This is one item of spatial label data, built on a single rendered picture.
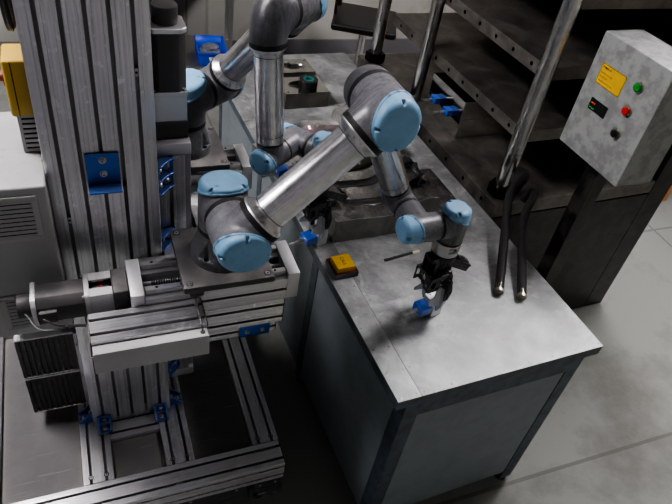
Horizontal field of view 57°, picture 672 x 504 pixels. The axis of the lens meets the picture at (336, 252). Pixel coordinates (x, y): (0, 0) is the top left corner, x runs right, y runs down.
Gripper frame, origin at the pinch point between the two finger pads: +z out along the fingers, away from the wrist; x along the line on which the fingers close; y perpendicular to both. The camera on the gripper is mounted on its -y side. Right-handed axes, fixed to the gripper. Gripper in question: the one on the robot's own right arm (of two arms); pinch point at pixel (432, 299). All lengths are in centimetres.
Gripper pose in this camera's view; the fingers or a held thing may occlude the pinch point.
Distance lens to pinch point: 187.3
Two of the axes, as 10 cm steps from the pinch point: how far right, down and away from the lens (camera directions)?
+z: -1.4, 7.4, 6.5
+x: 5.1, 6.2, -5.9
